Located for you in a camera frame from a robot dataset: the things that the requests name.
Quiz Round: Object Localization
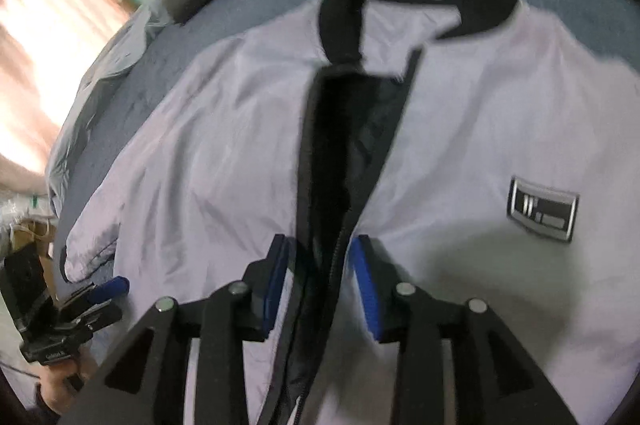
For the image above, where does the light grey zip jacket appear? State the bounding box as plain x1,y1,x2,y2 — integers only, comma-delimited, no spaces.
60,0,640,425

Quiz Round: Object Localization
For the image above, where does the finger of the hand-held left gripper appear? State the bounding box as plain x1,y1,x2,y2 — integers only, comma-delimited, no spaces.
80,302,124,332
75,276,131,306

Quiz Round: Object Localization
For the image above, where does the blue patterned bed blanket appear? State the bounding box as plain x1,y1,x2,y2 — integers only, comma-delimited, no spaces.
54,0,640,256

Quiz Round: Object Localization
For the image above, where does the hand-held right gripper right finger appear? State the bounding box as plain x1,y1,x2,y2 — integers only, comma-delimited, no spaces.
350,235,581,425

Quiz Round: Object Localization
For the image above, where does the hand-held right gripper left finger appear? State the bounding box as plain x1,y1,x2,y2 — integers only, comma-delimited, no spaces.
60,234,291,425

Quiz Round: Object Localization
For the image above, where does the person's left hand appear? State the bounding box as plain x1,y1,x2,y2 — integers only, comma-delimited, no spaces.
35,355,97,417

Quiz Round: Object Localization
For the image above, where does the clear plastic bag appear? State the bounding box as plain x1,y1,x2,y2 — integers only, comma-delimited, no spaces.
0,185,56,228

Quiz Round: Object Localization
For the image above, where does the pink curtain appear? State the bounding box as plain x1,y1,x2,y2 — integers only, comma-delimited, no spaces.
0,0,137,188

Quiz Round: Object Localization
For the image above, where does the cardboard box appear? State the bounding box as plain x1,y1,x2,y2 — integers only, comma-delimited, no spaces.
10,219,59,262

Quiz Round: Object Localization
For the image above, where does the light grey sheet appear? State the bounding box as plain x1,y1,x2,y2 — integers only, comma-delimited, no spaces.
46,1,177,208

